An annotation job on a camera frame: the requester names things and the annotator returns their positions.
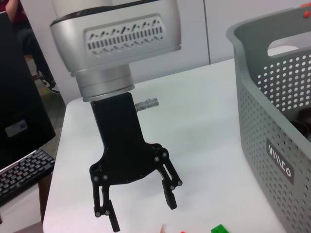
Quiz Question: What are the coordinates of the black computer monitor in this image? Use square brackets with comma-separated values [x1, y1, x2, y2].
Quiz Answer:
[0, 11, 56, 170]

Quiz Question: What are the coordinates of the black clay teapot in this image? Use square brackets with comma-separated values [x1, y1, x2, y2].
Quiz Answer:
[297, 108, 311, 121]

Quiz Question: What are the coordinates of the grey perforated storage bin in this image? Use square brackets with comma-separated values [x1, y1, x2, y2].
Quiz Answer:
[225, 7, 311, 233]

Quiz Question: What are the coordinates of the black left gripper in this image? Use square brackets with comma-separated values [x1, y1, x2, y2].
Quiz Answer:
[89, 93, 184, 233]

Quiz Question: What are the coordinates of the left arm cable with plug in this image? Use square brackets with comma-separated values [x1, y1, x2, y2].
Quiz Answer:
[134, 97, 160, 113]

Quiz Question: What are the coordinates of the orange bin handle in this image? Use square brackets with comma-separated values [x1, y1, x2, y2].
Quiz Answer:
[300, 2, 311, 19]

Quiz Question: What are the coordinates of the small black clay cup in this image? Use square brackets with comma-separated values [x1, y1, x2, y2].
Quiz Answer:
[290, 120, 311, 137]

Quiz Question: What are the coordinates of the person in dark red clothes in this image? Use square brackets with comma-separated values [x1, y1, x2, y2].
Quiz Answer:
[4, 0, 61, 95]

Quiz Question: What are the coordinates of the green rectangular building block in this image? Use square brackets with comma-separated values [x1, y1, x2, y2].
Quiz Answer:
[210, 223, 230, 233]

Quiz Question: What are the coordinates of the black keyboard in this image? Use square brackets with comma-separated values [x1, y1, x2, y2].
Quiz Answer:
[0, 148, 56, 207]

